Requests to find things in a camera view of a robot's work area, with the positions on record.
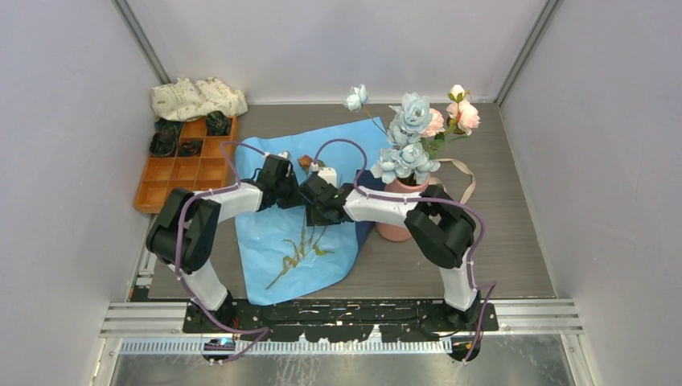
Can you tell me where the orange rose stem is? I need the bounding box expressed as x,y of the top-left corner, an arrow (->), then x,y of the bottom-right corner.
265,226 -> 318,290
297,154 -> 332,262

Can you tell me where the flower bouquet blue paper wrap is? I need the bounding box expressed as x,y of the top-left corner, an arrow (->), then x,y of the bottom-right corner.
235,118 -> 388,306

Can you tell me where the light blue flower stem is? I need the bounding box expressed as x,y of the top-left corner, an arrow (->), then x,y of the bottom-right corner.
371,92 -> 445,186

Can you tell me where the beige ribbon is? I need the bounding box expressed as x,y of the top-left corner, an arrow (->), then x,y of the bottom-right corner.
429,158 -> 477,204

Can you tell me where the pink peony flower stem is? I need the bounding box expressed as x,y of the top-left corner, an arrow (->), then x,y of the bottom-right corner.
421,84 -> 480,159

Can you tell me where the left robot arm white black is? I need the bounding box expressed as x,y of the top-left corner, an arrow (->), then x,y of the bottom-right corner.
146,152 -> 302,332

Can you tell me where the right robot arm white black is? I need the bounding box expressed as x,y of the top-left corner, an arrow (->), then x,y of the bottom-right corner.
298,172 -> 482,331

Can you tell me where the pink cylindrical vase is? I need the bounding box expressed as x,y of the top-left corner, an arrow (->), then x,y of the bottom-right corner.
376,179 -> 429,242

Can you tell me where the orange compartment tray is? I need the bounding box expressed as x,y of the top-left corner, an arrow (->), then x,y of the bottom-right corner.
134,117 -> 239,214

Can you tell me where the dark rolled sock top right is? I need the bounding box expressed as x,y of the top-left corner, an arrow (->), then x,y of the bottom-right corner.
205,111 -> 232,137

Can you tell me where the dark rolled sock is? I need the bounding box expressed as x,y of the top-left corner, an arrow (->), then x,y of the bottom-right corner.
176,139 -> 203,158
150,129 -> 178,158
205,111 -> 232,137

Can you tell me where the dark rolled sock middle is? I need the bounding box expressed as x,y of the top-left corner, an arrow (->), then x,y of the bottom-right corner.
176,139 -> 203,158

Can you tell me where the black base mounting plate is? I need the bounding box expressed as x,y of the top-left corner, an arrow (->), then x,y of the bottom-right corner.
183,298 -> 499,345

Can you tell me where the dark rolled sock left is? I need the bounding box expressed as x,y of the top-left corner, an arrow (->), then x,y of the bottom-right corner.
150,129 -> 178,158

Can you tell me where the cream patterned cloth bag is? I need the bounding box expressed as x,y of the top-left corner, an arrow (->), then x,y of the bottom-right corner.
150,77 -> 248,122

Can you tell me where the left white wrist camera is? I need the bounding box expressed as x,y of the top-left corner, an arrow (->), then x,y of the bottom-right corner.
264,151 -> 290,162

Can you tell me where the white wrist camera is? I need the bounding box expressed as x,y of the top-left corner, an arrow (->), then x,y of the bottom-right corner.
264,151 -> 290,162
310,163 -> 338,187

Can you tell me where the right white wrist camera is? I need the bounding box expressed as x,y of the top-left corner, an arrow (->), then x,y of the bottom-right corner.
310,163 -> 338,187

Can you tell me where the aluminium rail frame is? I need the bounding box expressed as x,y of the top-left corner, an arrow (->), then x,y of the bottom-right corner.
90,202 -> 584,385

